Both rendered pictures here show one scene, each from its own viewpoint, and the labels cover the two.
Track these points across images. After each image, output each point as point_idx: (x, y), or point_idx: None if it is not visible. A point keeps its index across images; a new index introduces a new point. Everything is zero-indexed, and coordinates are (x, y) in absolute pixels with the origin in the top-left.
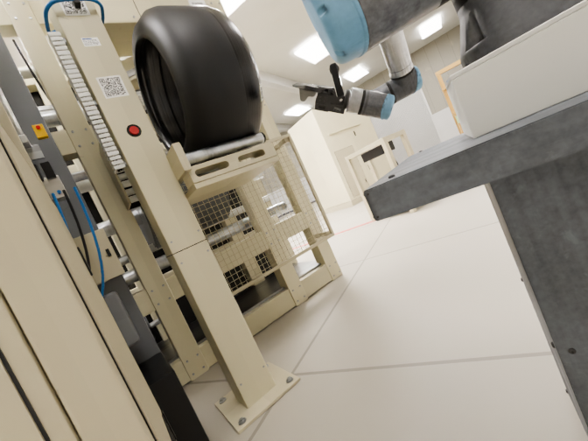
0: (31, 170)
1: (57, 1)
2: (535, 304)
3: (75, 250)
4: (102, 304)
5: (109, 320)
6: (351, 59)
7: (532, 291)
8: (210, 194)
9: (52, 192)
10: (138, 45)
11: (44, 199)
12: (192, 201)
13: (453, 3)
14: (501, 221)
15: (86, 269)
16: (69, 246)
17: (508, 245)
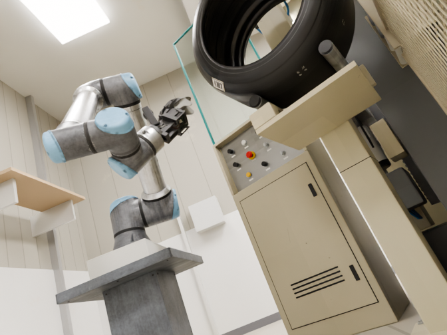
0: (280, 168)
1: (261, 32)
2: (184, 330)
3: (291, 198)
4: (298, 219)
5: (293, 228)
6: (176, 217)
7: (185, 313)
8: (346, 106)
9: None
10: (262, 14)
11: (263, 198)
12: (353, 111)
13: (144, 227)
14: (173, 295)
15: (298, 203)
16: (273, 209)
17: (169, 318)
